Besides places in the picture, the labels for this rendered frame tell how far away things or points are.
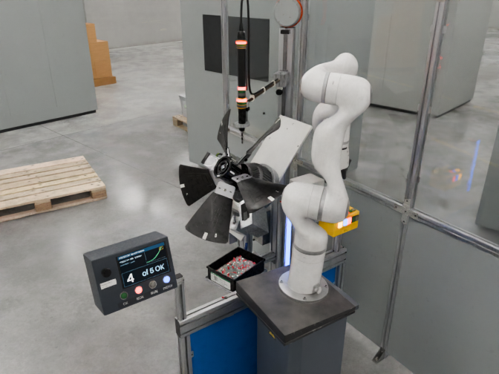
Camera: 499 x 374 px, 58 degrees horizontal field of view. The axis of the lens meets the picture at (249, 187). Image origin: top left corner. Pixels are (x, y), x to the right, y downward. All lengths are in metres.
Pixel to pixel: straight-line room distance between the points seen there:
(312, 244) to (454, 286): 0.99
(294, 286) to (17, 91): 6.28
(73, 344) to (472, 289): 2.27
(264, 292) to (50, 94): 6.36
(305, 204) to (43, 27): 6.43
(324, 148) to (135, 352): 1.92
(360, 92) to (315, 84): 0.14
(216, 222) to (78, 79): 5.96
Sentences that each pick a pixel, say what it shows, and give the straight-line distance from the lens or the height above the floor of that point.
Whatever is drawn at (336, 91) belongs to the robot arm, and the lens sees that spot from 1.45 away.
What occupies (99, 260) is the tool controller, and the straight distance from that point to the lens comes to 1.49.
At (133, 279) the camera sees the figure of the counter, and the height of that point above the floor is 1.16.
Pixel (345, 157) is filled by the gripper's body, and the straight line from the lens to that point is 1.97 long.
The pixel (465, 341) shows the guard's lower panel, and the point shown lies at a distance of 2.52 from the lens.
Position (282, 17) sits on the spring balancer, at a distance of 2.62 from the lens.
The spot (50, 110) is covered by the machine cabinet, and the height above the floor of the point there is 0.19.
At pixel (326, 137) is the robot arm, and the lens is 1.47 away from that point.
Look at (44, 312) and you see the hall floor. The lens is 3.44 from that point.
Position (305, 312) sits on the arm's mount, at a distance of 1.66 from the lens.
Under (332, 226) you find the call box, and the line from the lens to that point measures 2.06.
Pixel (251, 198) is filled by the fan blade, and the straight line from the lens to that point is 1.98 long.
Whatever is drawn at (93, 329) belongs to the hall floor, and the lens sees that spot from 3.20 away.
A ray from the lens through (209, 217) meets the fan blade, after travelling 2.15.
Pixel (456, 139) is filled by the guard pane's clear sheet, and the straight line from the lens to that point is 2.18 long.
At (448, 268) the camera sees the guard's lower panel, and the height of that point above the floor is 0.79.
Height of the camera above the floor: 2.04
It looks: 25 degrees down
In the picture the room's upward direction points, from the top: straight up
